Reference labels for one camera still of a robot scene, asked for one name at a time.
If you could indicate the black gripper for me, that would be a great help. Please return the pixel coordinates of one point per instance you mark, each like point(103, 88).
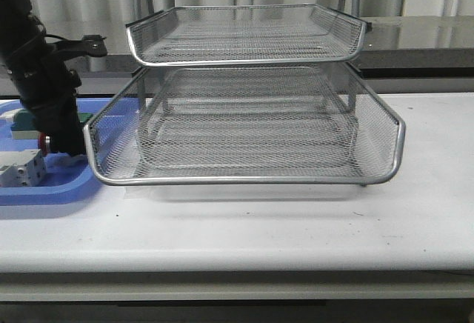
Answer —
point(47, 87)

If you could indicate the red emergency stop button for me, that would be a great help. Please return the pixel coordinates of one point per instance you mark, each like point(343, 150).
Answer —
point(45, 144)

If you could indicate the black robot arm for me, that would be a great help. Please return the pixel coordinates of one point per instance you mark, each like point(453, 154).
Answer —
point(19, 25)

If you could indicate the green terminal block module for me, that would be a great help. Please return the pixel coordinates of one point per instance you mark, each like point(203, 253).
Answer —
point(26, 126)

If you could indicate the white circuit breaker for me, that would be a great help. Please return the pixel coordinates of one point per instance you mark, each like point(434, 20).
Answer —
point(24, 168)

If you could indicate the grey stone back counter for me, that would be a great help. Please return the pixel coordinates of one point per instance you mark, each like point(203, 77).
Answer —
point(401, 54)

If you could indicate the silver wire rack frame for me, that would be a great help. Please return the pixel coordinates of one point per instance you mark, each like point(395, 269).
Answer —
point(229, 42)

